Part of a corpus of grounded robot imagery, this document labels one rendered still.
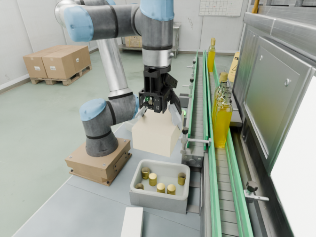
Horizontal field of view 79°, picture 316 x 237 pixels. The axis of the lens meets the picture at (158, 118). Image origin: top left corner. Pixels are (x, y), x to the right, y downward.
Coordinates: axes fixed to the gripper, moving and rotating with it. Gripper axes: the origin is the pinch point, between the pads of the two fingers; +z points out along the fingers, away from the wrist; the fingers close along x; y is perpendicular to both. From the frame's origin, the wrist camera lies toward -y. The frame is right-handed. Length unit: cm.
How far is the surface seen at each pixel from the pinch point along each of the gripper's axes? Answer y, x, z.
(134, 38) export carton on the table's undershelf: -511, -268, 65
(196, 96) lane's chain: -76, 0, 23
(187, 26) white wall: -598, -125, 35
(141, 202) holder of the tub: 7.7, -4.7, 33.0
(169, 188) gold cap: 0.5, 4.2, 29.0
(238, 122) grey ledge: -50, 28, 23
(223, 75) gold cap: -41.8, 16.0, -4.9
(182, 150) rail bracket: -13.2, 5.6, 20.1
